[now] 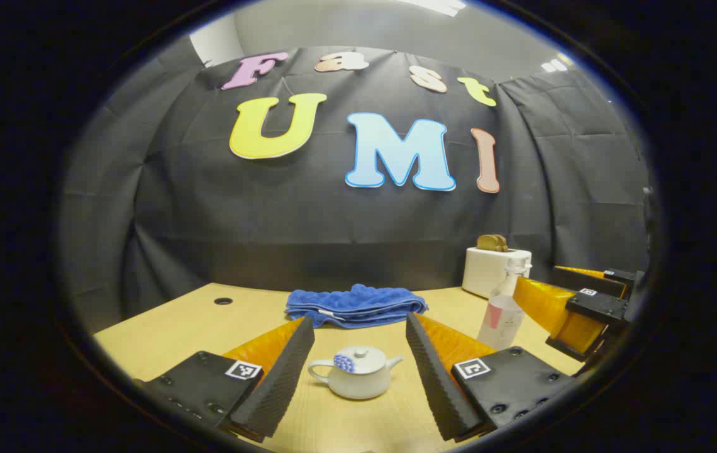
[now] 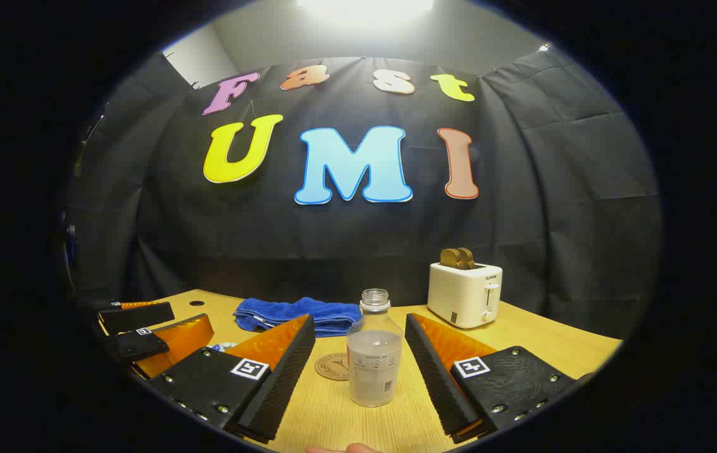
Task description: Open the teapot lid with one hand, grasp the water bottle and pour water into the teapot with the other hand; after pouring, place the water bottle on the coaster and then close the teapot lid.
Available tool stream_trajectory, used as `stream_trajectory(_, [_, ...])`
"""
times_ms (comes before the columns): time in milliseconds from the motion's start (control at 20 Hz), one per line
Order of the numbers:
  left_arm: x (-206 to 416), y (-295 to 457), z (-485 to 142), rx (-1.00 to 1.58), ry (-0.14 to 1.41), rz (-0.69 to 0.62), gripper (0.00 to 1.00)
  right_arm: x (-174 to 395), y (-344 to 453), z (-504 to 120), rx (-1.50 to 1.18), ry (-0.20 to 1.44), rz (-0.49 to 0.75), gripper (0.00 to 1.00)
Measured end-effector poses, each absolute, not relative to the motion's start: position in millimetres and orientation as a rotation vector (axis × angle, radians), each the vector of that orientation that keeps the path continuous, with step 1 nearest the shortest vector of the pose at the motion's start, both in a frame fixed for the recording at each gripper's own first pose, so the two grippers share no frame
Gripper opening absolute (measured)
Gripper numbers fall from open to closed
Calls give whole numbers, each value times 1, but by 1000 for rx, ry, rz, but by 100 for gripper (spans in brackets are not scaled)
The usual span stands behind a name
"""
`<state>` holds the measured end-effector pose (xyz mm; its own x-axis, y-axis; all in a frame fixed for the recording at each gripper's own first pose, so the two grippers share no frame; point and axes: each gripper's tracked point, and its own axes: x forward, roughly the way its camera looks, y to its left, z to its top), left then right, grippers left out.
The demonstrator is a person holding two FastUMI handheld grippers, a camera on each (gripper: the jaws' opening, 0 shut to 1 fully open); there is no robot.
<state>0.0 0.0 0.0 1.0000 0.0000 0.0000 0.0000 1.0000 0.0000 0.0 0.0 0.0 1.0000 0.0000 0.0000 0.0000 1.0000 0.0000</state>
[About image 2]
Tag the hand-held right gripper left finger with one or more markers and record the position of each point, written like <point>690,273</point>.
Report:
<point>283,384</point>

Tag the blue folded towel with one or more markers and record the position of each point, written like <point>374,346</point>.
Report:
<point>308,314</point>

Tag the white toaster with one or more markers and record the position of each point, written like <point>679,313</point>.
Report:
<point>462,296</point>

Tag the clear plastic water bottle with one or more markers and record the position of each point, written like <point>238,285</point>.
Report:
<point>374,371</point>

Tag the round brown coaster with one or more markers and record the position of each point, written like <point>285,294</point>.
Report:
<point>333,368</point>

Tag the brown bread slice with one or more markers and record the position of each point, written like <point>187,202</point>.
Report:
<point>451,258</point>
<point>467,258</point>

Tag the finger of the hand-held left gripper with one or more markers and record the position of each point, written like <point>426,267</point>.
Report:
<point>138,345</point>
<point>138,318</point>

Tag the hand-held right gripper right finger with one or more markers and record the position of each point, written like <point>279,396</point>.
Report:
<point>437,384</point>

